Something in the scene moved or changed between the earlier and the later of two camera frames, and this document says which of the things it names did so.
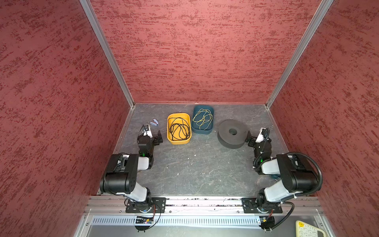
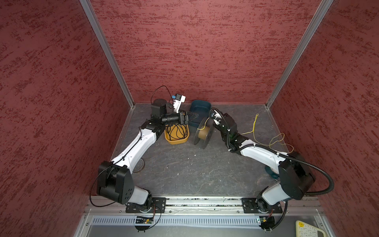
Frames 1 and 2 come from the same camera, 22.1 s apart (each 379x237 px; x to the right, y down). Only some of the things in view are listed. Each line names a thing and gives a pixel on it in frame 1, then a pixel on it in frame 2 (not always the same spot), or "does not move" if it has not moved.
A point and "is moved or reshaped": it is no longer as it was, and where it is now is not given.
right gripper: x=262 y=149 → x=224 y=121
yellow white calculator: x=303 y=229 does not move
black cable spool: x=232 y=134 is moved or reshaped
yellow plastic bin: x=179 y=128 does not move
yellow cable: x=203 y=117 → x=252 y=132
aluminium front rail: x=112 y=205 does not move
